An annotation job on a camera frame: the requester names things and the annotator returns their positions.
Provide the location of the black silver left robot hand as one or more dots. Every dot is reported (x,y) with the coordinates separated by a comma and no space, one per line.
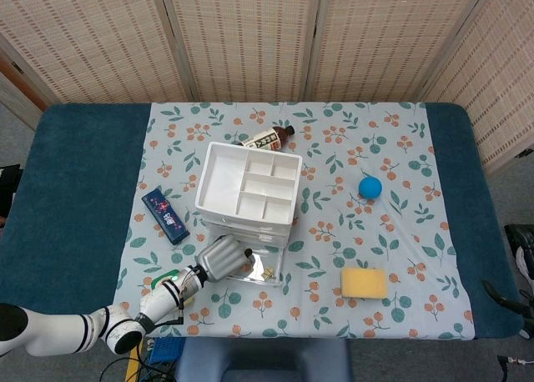
(221,259)

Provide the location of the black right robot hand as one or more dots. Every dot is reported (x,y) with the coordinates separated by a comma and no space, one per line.
(507,300)

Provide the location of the clear drawer with gold trinket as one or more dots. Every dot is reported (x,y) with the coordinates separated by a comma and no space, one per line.
(271,257)

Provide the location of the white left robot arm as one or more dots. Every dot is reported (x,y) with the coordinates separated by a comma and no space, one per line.
(62,328)

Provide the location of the small gold trinket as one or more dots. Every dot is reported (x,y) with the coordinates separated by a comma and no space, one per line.
(269,273)

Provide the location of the black and white equipment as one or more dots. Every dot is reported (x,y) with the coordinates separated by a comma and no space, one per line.
(523,252)

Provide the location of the navy blue printed box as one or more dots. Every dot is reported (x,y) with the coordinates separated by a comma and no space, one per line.
(164,215)

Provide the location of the blue plastic crate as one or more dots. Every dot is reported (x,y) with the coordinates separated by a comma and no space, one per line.
(166,350)

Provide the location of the brown bottle with label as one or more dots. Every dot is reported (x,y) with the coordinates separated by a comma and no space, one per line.
(265,139)

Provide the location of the floral fruit print tablecloth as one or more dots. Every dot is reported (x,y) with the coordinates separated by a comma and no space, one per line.
(354,240)

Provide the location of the yellow sponge with green base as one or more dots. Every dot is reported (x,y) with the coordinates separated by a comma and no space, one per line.
(364,282)

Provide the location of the teal table cover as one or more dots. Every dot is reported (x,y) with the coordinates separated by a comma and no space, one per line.
(71,198)

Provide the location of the blue ball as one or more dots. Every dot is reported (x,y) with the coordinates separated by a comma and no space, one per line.
(370,188)

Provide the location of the bamboo folding screen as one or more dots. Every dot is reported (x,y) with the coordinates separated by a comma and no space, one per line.
(250,40)

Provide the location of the black equipment box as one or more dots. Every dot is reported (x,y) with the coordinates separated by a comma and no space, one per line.
(9,190)

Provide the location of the brown wooden door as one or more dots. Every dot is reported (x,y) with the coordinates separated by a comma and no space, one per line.
(21,81)

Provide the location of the white plastic drawer organizer frame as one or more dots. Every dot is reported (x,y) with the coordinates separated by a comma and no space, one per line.
(225,182)

